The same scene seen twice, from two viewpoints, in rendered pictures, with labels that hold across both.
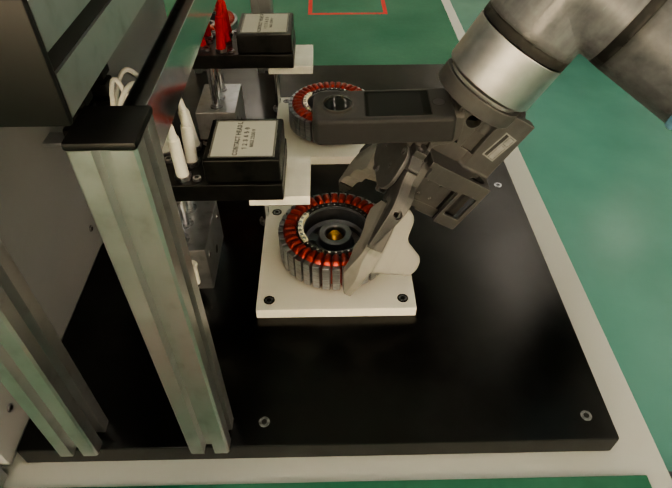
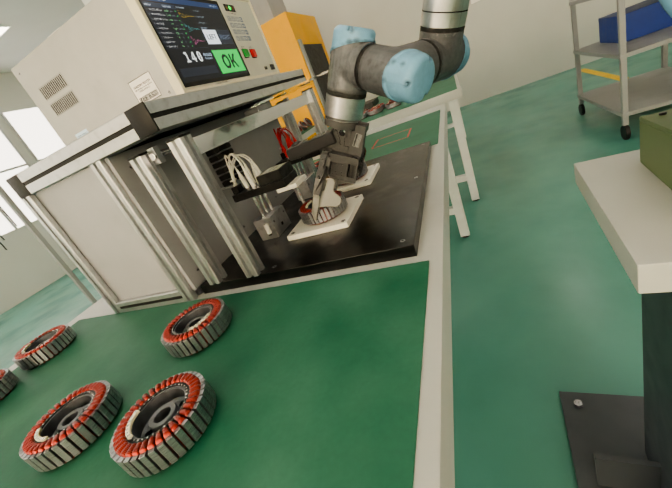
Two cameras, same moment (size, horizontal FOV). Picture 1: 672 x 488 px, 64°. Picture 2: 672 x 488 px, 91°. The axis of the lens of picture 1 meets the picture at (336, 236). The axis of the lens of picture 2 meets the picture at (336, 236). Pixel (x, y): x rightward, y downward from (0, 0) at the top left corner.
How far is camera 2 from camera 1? 0.45 m
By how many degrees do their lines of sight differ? 31
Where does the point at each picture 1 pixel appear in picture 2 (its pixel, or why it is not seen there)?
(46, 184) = not seen: hidden behind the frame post
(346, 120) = (295, 147)
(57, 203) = not seen: hidden behind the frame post
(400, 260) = (331, 199)
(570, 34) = (345, 82)
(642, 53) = (362, 76)
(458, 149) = (343, 147)
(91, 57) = (170, 119)
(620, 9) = (350, 65)
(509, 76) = (334, 107)
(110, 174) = (180, 150)
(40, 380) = (190, 240)
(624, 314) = not seen: hidden behind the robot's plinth
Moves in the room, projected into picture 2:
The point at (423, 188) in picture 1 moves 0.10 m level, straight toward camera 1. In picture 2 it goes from (336, 168) to (311, 188)
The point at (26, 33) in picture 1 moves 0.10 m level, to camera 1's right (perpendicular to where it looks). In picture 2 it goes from (144, 109) to (189, 83)
